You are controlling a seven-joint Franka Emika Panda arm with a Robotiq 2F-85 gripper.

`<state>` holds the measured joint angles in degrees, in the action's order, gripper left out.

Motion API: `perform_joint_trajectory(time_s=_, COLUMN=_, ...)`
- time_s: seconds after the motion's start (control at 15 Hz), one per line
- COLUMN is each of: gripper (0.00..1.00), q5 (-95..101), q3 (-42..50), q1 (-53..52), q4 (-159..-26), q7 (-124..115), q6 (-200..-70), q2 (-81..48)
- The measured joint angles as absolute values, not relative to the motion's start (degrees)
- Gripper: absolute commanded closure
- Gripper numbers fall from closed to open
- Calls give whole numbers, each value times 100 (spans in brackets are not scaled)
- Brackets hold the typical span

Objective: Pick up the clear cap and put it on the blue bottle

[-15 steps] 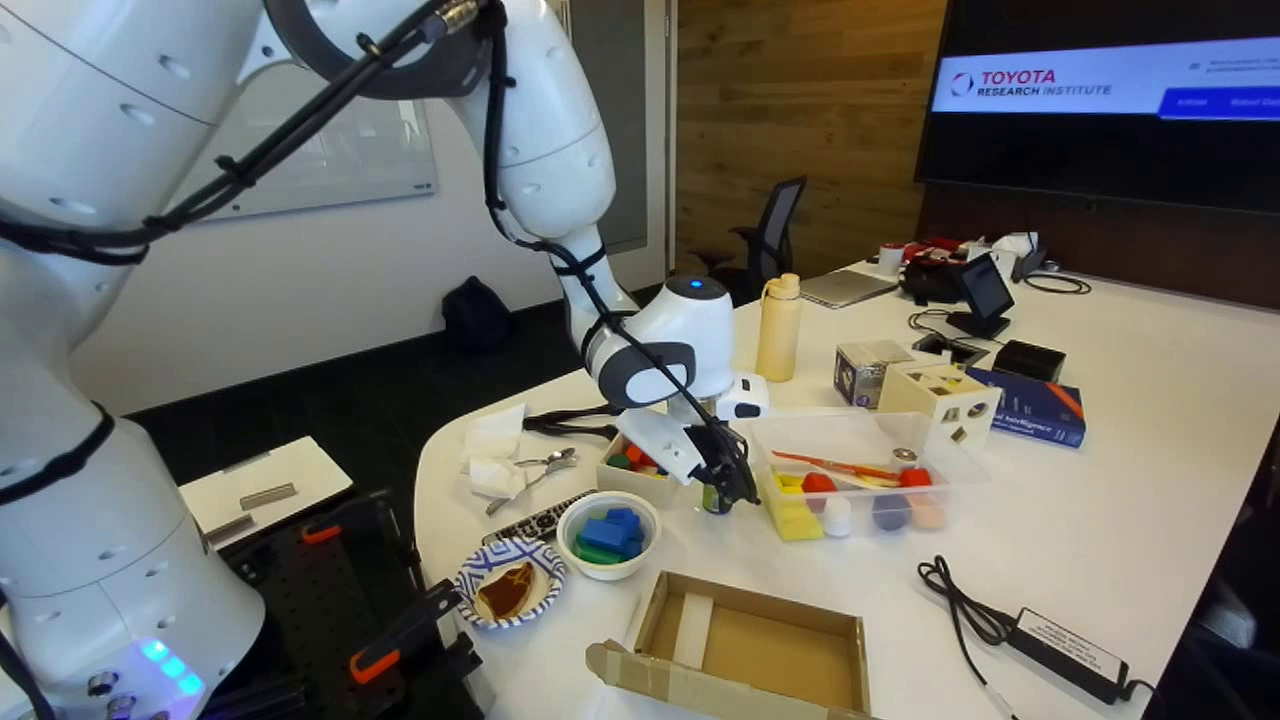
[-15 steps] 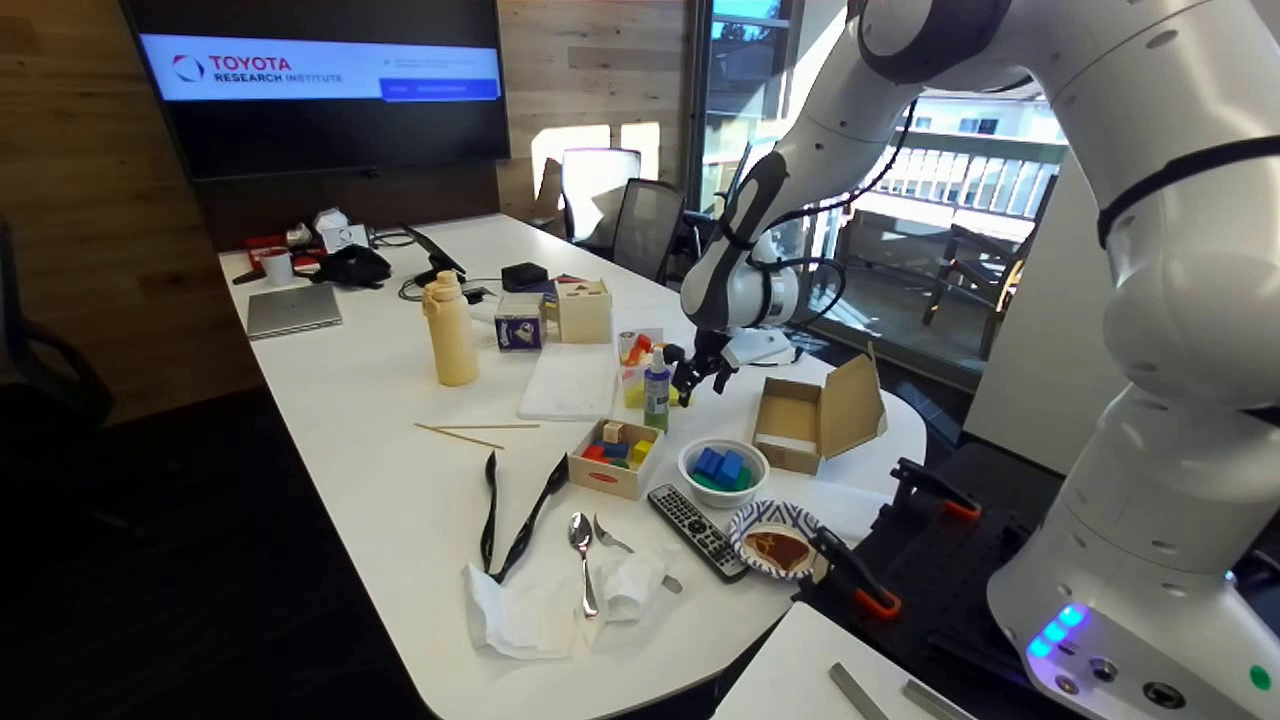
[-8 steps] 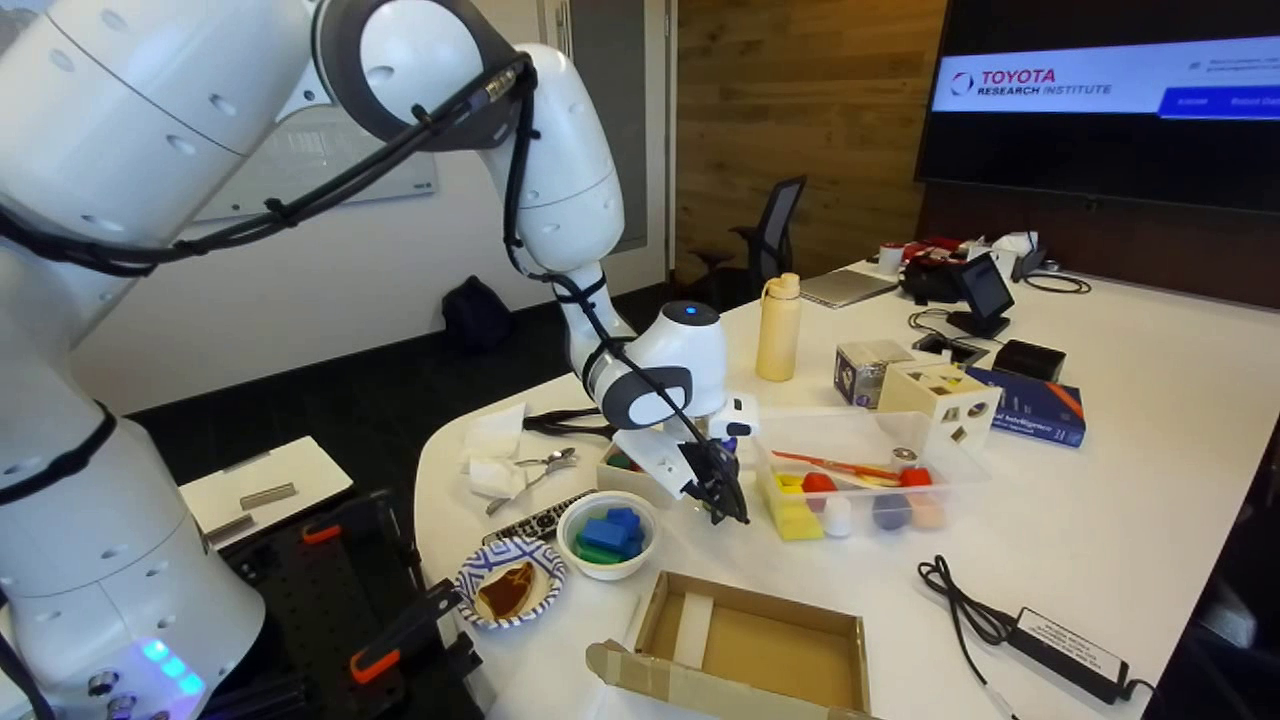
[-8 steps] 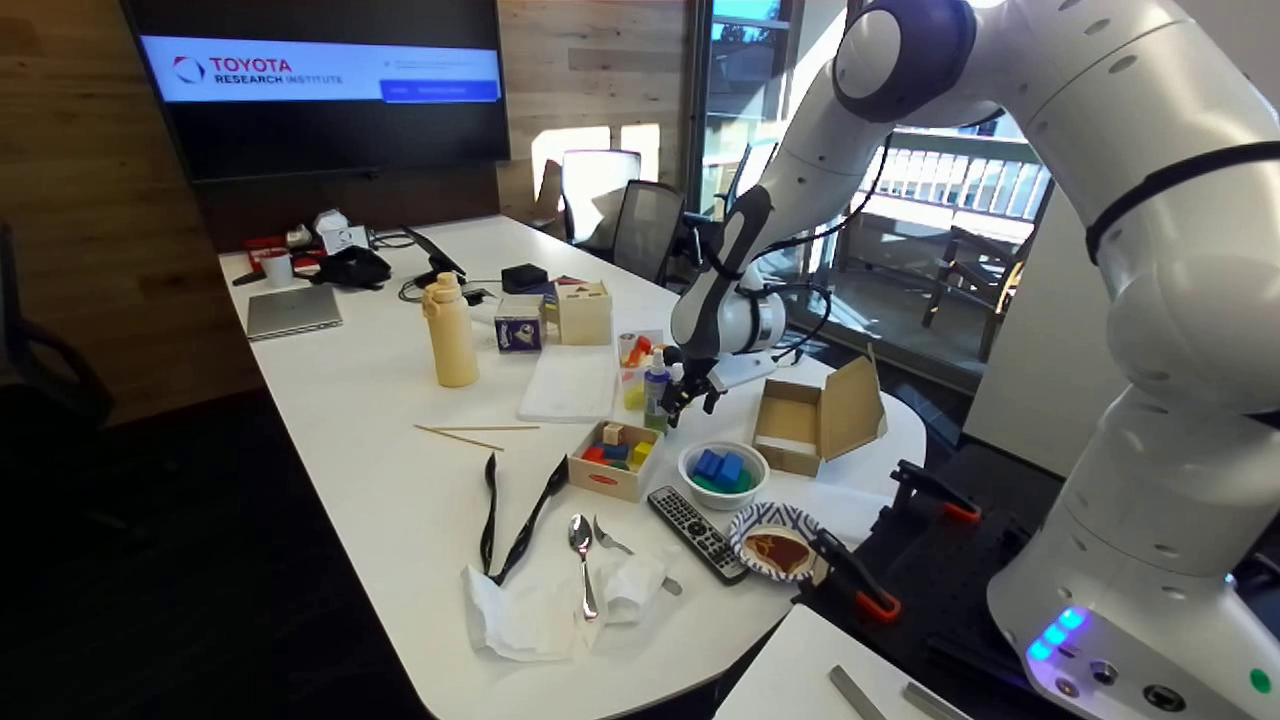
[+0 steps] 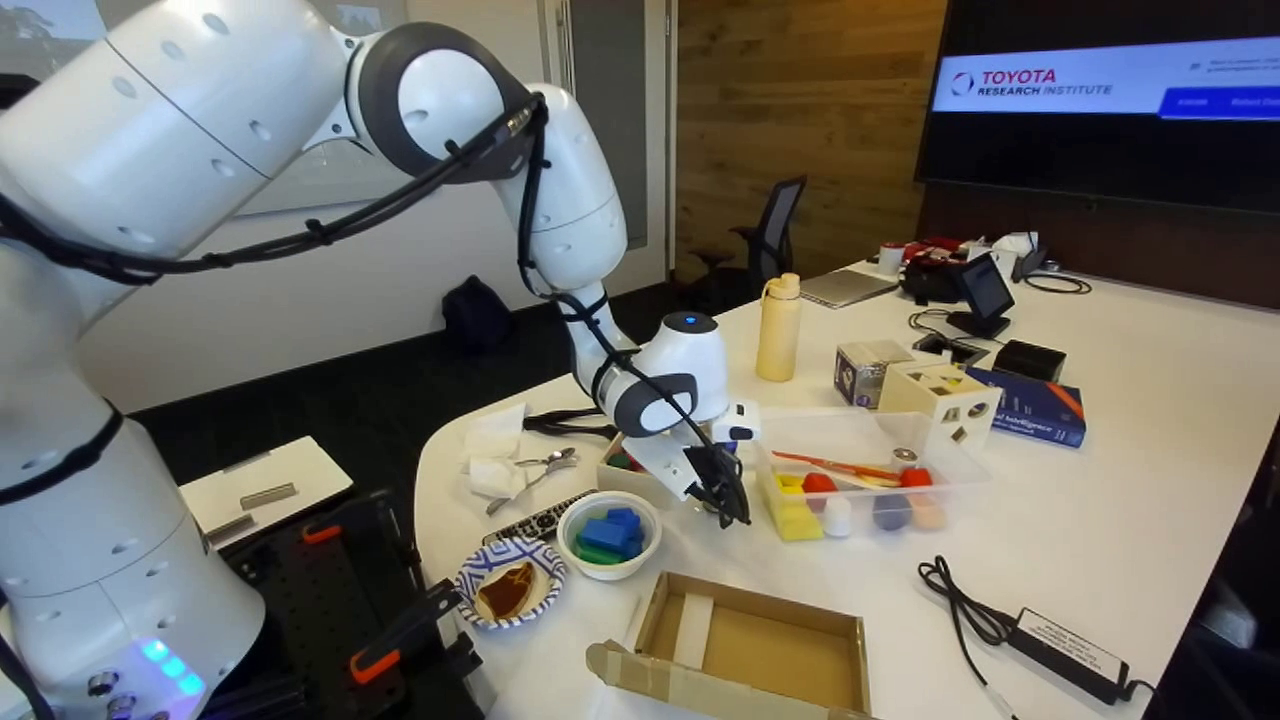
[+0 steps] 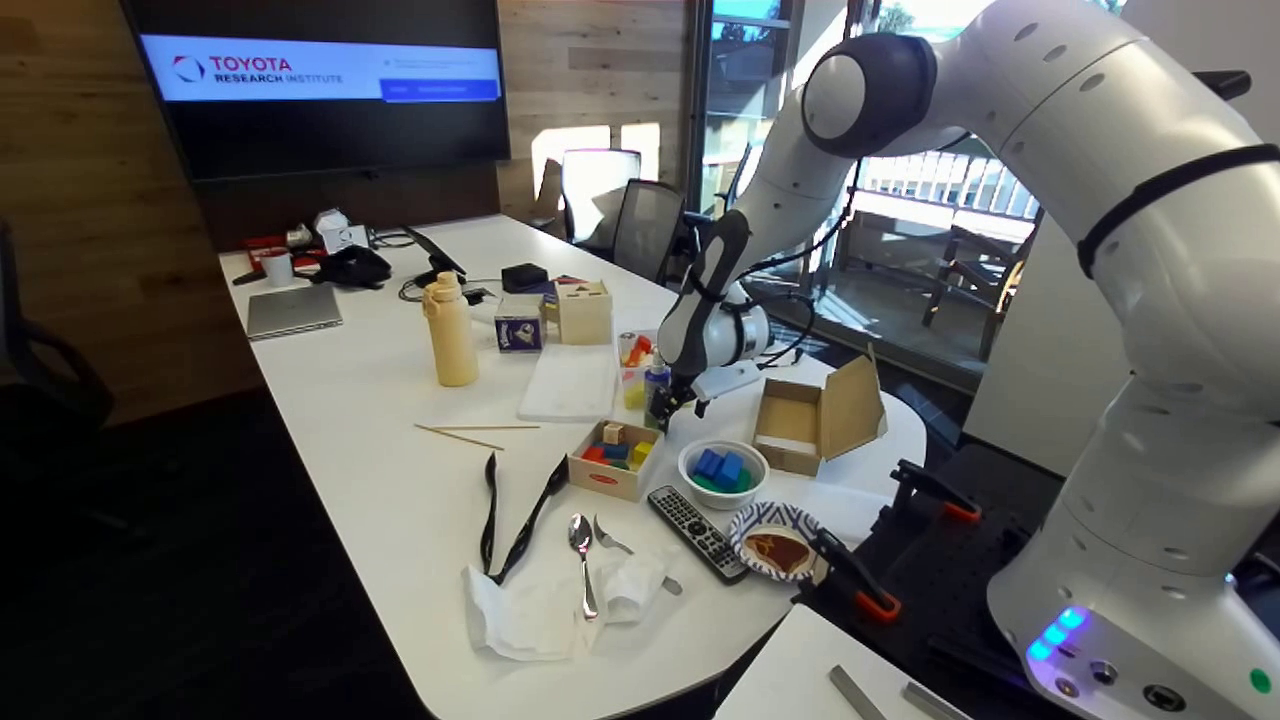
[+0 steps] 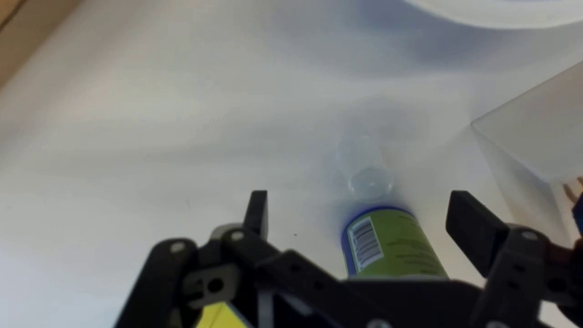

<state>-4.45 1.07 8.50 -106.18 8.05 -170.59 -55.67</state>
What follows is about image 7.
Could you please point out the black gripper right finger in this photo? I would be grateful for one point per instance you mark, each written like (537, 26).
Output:
(475, 234)

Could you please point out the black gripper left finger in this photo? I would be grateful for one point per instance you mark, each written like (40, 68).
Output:
(256, 212)

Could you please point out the clear plastic cap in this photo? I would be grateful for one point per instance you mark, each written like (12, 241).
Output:
(366, 175)

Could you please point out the blue bottle with green label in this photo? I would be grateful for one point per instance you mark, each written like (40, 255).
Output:
(393, 248)

